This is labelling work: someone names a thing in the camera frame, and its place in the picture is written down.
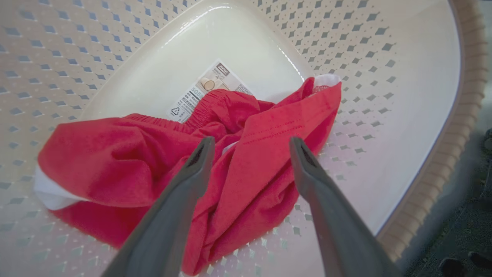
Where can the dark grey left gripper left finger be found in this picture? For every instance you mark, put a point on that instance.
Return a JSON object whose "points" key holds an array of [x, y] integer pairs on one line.
{"points": [[169, 223]]}

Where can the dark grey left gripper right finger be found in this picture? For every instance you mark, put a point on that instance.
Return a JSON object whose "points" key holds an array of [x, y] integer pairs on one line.
{"points": [[338, 231]]}

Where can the red shorts with white trim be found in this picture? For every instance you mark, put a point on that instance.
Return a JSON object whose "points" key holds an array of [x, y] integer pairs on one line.
{"points": [[115, 154]]}

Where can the beige perforated laundry basket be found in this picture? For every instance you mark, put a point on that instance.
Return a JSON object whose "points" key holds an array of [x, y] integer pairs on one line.
{"points": [[384, 154]]}

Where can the white printed basket label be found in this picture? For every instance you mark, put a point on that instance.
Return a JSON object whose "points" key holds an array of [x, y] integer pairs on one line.
{"points": [[192, 100]]}

